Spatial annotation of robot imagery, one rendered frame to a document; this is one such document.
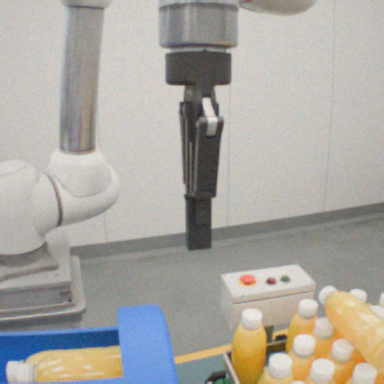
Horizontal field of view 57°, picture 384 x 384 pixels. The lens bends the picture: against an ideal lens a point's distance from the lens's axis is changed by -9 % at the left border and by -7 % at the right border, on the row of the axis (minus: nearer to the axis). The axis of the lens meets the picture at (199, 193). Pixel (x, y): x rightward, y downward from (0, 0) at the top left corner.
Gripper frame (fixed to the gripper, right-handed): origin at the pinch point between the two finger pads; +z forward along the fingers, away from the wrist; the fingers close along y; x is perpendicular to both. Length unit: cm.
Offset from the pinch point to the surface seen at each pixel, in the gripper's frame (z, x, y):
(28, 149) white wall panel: 34, 79, 264
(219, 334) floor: 137, -46, 145
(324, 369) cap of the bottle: 26.6, -20.1, -3.6
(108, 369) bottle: 18.7, 13.1, -3.8
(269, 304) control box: 30.5, -21.3, 22.9
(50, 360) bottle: 18.1, 21.1, -1.8
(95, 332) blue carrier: 24.0, 15.6, 11.8
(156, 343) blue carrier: 14.0, 6.5, -5.0
